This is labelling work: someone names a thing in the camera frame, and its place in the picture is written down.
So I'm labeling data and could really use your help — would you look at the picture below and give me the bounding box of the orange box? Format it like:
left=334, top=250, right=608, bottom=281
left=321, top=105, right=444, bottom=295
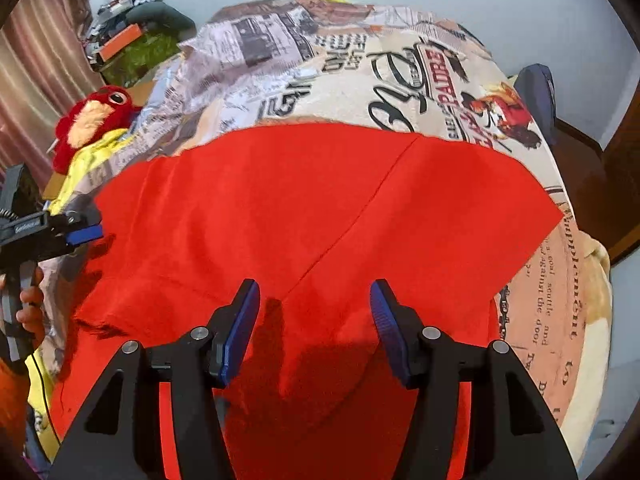
left=97, top=24, right=141, bottom=61

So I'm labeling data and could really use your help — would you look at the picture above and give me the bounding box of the person's left hand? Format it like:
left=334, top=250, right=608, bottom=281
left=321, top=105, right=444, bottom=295
left=15, top=267, right=47, bottom=348

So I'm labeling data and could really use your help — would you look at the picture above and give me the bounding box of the yellow cloth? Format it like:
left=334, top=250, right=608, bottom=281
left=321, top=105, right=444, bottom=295
left=47, top=127, right=136, bottom=216

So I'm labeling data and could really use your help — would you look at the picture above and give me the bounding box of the beige fleece blanket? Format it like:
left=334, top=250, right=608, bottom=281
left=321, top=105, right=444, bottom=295
left=560, top=230, right=613, bottom=466

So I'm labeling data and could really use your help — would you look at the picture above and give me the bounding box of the dark grey cushion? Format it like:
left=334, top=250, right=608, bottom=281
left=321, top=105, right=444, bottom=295
left=135, top=1, right=196, bottom=33

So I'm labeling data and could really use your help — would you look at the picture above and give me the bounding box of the newspaper print blanket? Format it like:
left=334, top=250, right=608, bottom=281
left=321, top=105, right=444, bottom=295
left=37, top=0, right=586, bottom=461

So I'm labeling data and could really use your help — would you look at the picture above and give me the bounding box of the pink striped curtain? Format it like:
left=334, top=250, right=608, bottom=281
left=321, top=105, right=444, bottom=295
left=0, top=0, right=101, bottom=176

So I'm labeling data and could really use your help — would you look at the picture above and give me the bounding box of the pile of clutter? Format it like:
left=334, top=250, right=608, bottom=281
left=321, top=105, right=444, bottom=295
left=82, top=0, right=166, bottom=71

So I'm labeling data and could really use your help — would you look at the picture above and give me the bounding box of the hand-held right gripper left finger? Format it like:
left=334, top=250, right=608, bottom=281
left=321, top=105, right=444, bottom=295
left=50, top=277, right=262, bottom=480

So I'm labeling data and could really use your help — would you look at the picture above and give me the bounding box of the green patterned box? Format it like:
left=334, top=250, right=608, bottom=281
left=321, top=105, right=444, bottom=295
left=100, top=30, right=183, bottom=88

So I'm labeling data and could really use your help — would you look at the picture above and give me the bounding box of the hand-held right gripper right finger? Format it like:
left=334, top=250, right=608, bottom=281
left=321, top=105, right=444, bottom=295
left=369, top=278, right=581, bottom=480

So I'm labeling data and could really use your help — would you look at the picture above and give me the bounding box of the red zip jacket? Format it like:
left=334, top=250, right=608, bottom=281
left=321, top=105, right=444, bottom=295
left=50, top=122, right=566, bottom=480

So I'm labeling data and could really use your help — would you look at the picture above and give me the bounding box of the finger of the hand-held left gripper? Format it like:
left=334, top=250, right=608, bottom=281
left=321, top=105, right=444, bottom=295
left=67, top=225, right=104, bottom=245
left=65, top=207, right=103, bottom=233

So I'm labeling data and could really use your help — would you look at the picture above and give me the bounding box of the grey backpack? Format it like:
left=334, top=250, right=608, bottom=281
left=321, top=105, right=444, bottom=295
left=514, top=63, right=558, bottom=147

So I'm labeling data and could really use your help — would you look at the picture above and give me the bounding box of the red plush toy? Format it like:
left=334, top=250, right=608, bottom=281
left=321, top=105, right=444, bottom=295
left=52, top=85, right=143, bottom=171

